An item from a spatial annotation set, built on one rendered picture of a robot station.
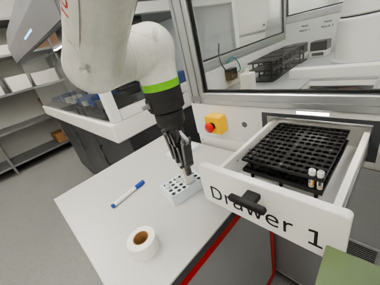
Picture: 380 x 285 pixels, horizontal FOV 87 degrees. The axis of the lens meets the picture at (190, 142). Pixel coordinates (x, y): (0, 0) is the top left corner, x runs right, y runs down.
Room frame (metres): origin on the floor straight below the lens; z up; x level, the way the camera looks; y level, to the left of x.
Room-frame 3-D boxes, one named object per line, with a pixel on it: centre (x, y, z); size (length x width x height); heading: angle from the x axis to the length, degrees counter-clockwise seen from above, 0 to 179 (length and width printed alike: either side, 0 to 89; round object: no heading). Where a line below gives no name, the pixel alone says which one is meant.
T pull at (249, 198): (0.27, -0.08, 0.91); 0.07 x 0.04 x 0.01; 39
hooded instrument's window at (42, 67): (2.02, 0.48, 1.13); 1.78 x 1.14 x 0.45; 39
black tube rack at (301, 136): (0.42, -0.26, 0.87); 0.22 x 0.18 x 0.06; 129
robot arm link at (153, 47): (0.50, 0.04, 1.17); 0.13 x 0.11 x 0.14; 126
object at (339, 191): (0.42, -0.26, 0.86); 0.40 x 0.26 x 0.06; 129
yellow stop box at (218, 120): (0.73, -0.11, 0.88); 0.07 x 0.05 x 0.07; 39
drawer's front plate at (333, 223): (0.29, -0.10, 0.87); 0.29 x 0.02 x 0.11; 39
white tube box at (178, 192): (0.52, 0.06, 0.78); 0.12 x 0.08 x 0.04; 118
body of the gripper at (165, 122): (0.50, 0.03, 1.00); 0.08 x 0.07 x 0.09; 28
